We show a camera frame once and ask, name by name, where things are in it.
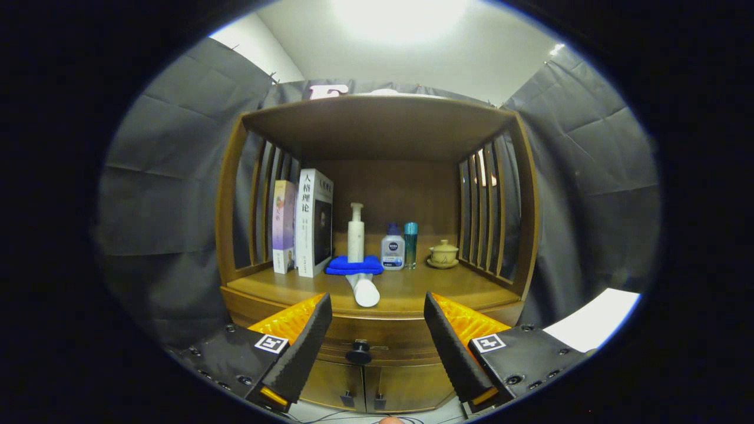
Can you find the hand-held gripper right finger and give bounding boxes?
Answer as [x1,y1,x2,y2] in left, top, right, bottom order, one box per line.
[423,291,596,413]

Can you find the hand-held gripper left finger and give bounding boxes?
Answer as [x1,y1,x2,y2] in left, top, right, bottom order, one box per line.
[168,293,333,413]

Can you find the black drawer knob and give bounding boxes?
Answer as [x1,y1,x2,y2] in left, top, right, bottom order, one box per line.
[345,339,372,365]

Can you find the wooden drawer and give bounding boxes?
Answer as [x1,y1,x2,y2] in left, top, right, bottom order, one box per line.
[221,287,525,366]

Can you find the white tube with green print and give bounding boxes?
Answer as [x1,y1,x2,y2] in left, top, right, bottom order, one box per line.
[345,273,381,308]

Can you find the wooden cabinet door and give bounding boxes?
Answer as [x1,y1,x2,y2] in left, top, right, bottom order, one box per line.
[297,359,367,413]
[362,362,457,414]

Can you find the wooden countertop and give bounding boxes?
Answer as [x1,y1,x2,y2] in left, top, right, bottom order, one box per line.
[221,233,525,322]

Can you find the brown wooden cabinet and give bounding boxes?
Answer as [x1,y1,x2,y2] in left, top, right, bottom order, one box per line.
[215,94,541,415]

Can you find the blue folded towel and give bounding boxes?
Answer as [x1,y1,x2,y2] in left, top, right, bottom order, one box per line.
[325,254,384,276]

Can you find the beige lidded teacup with saucer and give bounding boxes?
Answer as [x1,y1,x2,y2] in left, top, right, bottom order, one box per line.
[426,239,460,270]

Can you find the teal bottle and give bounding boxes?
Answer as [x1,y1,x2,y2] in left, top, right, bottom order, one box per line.
[404,222,419,270]

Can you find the white bottle with blue cap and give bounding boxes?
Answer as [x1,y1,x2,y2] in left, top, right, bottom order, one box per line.
[380,223,405,271]

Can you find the thick white book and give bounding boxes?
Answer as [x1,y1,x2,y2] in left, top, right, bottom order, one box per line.
[295,168,335,279]

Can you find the white pump bottle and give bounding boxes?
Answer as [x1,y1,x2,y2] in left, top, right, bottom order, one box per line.
[348,203,365,264]

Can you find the purple book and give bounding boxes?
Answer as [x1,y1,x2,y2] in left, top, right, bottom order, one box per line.
[272,180,297,275]

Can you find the white board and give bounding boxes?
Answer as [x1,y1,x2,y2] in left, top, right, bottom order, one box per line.
[542,287,641,354]

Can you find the black backdrop cloth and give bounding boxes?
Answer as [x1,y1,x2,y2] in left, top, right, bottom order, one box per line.
[94,35,663,348]

